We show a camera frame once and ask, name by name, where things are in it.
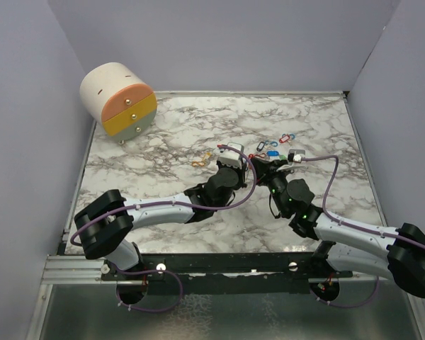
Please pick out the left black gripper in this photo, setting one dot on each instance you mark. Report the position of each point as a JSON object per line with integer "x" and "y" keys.
{"x": 240, "y": 173}

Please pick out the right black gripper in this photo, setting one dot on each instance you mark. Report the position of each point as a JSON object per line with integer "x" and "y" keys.
{"x": 265, "y": 169}

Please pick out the red S carabiner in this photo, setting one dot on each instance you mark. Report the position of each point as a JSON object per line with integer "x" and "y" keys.
{"x": 261, "y": 156}

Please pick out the blue key tag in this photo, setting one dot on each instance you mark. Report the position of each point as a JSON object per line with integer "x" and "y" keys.
{"x": 272, "y": 153}

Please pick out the black key tag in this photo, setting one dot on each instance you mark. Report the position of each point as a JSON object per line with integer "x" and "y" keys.
{"x": 260, "y": 146}

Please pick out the red key tag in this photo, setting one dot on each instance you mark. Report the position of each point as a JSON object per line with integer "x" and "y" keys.
{"x": 284, "y": 139}

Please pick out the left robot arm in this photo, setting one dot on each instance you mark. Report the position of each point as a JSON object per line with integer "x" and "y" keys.
{"x": 104, "y": 223}

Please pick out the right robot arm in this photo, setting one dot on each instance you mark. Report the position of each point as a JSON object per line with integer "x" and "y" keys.
{"x": 393, "y": 253}

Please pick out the black mounting base bar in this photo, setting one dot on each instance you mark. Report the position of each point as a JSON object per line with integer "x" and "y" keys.
{"x": 224, "y": 274}

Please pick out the round three-drawer storage box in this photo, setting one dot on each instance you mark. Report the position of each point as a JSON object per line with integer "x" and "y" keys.
{"x": 118, "y": 100}

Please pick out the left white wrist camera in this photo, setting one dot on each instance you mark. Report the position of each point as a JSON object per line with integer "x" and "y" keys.
{"x": 231, "y": 156}

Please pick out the aluminium rail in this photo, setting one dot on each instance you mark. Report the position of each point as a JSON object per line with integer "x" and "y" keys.
{"x": 76, "y": 269}

